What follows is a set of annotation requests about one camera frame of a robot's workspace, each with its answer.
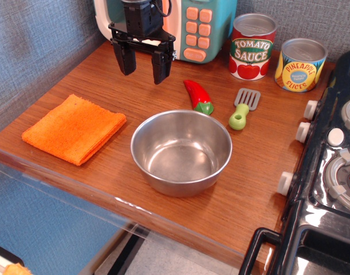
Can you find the pineapple slices can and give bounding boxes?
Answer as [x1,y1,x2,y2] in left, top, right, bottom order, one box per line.
[274,38,328,93]

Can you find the grey green toy spatula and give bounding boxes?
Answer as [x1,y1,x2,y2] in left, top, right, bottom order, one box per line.
[229,88,261,130]

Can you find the white stove knob middle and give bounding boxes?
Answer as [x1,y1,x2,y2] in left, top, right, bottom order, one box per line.
[295,122,310,143]

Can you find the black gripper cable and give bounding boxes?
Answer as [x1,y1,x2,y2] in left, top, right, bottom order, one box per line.
[150,0,173,18]

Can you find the stainless steel bowl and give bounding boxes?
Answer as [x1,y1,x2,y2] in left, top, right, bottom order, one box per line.
[131,110,233,197]

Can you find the white stove knob upper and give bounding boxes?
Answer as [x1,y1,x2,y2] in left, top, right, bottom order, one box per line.
[304,100,318,121]

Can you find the orange cloth sponge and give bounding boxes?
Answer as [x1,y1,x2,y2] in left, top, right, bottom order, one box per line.
[22,94,127,166]

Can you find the teal toy microwave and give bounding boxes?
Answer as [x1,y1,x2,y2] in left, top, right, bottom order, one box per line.
[93,0,238,64]

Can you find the tomato sauce can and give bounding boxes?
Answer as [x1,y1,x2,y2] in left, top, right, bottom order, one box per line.
[229,13,277,81]

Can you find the red toy chili pepper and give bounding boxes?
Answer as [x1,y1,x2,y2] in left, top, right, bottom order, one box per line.
[183,80,214,115]

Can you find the orange object bottom left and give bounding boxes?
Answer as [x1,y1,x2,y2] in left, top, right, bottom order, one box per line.
[2,263,32,275]

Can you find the black toy stove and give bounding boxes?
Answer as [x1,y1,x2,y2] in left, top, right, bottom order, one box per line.
[239,51,350,274]

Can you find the white stove knob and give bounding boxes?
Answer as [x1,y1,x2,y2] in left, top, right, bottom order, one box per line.
[304,100,318,121]
[295,122,310,143]
[277,171,294,196]

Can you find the white stove knob lower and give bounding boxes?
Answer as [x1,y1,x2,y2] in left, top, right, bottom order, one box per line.
[277,171,294,196]

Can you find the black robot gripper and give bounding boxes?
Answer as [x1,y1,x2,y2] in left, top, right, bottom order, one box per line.
[109,1,176,84]

